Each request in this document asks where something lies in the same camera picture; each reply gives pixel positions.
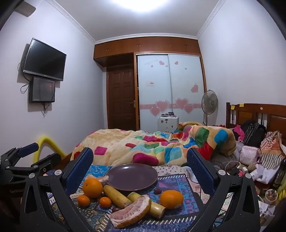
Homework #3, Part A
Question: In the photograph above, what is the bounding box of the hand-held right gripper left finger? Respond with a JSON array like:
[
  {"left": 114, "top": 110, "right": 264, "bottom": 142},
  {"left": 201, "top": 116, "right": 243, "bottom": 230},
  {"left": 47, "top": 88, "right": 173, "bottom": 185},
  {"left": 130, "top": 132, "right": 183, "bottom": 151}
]
[{"left": 20, "top": 147, "right": 108, "bottom": 232}]

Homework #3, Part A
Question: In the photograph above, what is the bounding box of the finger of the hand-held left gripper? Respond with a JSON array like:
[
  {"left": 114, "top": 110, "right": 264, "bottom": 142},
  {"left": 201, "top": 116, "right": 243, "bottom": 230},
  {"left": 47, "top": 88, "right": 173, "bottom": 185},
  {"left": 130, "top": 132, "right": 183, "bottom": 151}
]
[
  {"left": 0, "top": 143, "right": 39, "bottom": 168},
  {"left": 9, "top": 153, "right": 62, "bottom": 178}
]

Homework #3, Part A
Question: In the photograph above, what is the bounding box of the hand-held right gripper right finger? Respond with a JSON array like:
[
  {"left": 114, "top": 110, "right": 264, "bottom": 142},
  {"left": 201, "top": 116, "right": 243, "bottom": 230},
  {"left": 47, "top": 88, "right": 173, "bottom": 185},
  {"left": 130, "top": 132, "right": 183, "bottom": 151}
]
[{"left": 186, "top": 148, "right": 261, "bottom": 232}]

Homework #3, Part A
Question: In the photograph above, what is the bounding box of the small tangerine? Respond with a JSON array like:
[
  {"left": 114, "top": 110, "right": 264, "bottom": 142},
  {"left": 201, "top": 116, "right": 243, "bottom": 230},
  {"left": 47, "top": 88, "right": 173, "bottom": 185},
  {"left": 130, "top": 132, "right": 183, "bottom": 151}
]
[
  {"left": 77, "top": 195, "right": 91, "bottom": 207},
  {"left": 99, "top": 197, "right": 112, "bottom": 208}
]

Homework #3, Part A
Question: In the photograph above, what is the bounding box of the large orange with sticker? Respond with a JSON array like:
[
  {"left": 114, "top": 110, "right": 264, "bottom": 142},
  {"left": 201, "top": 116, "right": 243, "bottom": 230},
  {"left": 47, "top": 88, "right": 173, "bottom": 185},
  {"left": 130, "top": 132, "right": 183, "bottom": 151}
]
[{"left": 160, "top": 190, "right": 184, "bottom": 209}]

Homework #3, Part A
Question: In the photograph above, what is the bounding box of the yellow-green banana front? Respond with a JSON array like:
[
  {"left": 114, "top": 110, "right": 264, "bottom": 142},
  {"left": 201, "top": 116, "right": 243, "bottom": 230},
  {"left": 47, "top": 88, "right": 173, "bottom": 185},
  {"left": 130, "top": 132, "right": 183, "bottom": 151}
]
[{"left": 103, "top": 185, "right": 133, "bottom": 209}]

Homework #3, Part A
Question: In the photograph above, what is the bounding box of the brown round plate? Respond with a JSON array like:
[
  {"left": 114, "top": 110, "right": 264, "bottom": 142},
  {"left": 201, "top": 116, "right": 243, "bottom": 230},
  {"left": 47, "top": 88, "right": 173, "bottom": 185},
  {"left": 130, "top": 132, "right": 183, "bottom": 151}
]
[{"left": 105, "top": 163, "right": 158, "bottom": 192}]

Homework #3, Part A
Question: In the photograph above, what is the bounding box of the green banana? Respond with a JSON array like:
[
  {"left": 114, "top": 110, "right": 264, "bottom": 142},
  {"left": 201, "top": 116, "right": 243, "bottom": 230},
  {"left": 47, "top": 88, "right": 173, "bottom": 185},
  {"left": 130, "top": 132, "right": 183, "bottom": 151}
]
[{"left": 127, "top": 192, "right": 166, "bottom": 218}]

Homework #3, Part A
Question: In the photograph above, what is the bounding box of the yellow chair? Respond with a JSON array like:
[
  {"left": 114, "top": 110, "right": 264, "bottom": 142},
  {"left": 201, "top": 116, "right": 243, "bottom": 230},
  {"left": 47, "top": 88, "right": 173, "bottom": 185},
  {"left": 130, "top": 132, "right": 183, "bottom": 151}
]
[{"left": 32, "top": 135, "right": 66, "bottom": 167}]

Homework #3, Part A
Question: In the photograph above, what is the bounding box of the patchwork patterned tablecloth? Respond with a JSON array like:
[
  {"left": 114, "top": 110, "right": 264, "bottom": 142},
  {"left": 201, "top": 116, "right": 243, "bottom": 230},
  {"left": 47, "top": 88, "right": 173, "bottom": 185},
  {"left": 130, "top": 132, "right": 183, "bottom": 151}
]
[{"left": 45, "top": 164, "right": 215, "bottom": 232}]

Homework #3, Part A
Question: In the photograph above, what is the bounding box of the pink quilted bag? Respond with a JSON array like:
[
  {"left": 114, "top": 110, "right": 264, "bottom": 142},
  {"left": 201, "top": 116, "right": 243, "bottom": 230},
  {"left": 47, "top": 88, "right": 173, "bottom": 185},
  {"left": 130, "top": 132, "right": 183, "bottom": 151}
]
[{"left": 241, "top": 145, "right": 261, "bottom": 165}]

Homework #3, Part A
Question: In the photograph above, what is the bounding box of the small white appliance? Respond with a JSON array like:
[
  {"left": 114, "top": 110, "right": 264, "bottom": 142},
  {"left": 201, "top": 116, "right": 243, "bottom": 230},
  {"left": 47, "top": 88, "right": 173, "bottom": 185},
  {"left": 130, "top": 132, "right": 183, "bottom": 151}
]
[{"left": 157, "top": 116, "right": 180, "bottom": 134}]

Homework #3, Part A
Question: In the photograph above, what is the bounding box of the pink garment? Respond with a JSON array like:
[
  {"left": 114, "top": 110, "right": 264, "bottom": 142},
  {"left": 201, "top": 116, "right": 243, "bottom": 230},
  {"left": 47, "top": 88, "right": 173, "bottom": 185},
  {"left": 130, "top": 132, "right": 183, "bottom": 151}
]
[{"left": 233, "top": 125, "right": 246, "bottom": 141}]

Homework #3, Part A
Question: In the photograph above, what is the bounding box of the colourful patchwork blanket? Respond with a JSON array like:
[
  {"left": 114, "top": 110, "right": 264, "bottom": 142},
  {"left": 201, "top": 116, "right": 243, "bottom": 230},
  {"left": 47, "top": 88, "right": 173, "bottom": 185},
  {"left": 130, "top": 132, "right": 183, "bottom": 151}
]
[{"left": 70, "top": 122, "right": 237, "bottom": 168}]

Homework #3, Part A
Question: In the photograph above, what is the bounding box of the white paper bag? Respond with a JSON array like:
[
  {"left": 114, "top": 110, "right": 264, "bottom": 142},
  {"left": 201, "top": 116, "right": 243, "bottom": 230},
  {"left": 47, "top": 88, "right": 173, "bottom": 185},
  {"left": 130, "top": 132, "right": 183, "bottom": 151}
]
[{"left": 255, "top": 164, "right": 280, "bottom": 184}]

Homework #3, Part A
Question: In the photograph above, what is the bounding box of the black bag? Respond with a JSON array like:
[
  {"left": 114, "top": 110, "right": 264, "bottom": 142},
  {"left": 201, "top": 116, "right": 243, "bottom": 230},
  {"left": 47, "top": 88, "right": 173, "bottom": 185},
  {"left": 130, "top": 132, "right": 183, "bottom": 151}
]
[{"left": 242, "top": 122, "right": 266, "bottom": 148}]

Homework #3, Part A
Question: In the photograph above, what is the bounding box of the standing electric fan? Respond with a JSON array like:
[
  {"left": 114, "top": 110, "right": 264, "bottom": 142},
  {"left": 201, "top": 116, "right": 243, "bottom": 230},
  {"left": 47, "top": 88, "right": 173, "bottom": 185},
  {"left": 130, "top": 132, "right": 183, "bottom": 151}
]
[{"left": 201, "top": 90, "right": 219, "bottom": 126}]

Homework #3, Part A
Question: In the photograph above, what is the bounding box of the striped bag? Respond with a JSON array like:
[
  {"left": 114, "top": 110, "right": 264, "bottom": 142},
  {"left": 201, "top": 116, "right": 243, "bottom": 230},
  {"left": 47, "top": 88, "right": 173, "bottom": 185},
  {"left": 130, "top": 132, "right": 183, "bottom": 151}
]
[{"left": 260, "top": 131, "right": 286, "bottom": 170}]

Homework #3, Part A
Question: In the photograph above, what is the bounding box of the white snack cup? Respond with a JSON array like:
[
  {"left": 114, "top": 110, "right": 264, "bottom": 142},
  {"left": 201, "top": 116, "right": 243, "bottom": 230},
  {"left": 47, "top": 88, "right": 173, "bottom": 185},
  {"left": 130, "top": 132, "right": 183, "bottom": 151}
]
[{"left": 265, "top": 189, "right": 278, "bottom": 204}]

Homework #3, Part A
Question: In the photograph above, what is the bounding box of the brown wooden door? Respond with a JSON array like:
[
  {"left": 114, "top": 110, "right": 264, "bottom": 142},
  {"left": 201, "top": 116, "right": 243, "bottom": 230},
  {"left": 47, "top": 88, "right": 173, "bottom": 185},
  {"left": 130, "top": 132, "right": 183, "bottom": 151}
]
[{"left": 107, "top": 67, "right": 135, "bottom": 131}]

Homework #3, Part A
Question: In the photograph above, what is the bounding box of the wooden bed headboard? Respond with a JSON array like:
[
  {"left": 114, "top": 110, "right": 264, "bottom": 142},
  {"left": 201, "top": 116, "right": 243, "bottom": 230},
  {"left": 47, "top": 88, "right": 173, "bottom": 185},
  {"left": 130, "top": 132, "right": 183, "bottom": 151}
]
[{"left": 226, "top": 102, "right": 286, "bottom": 139}]

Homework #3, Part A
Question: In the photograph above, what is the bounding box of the dark bottle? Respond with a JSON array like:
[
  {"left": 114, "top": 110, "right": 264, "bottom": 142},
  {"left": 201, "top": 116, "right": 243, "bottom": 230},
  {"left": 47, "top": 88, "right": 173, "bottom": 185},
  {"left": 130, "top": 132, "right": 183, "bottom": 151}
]
[{"left": 274, "top": 157, "right": 286, "bottom": 185}]

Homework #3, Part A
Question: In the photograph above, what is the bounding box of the frosted sliding wardrobe door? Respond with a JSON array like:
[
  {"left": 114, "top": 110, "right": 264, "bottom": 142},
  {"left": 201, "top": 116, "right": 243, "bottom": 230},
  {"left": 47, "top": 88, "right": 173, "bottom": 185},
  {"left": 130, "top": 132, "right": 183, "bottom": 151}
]
[
  {"left": 137, "top": 54, "right": 172, "bottom": 131},
  {"left": 168, "top": 54, "right": 206, "bottom": 125}
]

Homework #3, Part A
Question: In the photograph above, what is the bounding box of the wooden overhead cabinet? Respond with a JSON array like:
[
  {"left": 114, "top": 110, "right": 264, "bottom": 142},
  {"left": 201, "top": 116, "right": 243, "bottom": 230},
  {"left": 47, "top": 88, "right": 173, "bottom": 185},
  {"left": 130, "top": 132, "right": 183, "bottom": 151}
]
[{"left": 93, "top": 36, "right": 201, "bottom": 67}]

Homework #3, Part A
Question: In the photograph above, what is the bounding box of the white air conditioner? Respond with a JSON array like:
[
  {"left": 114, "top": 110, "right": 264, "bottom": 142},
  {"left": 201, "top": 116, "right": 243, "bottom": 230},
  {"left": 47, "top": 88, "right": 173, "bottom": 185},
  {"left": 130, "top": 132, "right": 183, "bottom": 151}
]
[{"left": 16, "top": 0, "right": 36, "bottom": 17}]

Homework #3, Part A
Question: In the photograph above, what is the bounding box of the white coiled cable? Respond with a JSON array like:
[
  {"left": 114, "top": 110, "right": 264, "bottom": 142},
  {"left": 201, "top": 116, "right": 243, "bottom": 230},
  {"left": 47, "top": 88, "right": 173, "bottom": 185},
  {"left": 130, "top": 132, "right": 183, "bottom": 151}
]
[{"left": 225, "top": 159, "right": 242, "bottom": 174}]

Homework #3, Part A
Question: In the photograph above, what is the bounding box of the black wall cable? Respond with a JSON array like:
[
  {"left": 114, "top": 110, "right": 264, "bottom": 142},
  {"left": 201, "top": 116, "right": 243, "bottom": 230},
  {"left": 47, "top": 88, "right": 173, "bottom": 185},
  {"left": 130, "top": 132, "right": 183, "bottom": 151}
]
[{"left": 17, "top": 56, "right": 30, "bottom": 94}]

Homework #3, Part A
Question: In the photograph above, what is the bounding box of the small wall-mounted monitor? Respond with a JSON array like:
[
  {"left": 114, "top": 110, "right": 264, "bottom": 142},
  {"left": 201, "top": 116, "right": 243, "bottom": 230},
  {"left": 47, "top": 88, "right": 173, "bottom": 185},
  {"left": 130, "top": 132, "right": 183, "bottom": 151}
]
[{"left": 29, "top": 76, "right": 56, "bottom": 103}]

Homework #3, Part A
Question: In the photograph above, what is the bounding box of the wall-mounted black television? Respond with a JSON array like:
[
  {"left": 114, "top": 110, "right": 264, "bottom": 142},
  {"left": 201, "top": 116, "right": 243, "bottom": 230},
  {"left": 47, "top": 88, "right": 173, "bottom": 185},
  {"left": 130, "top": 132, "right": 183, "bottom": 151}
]
[{"left": 23, "top": 38, "right": 67, "bottom": 81}]

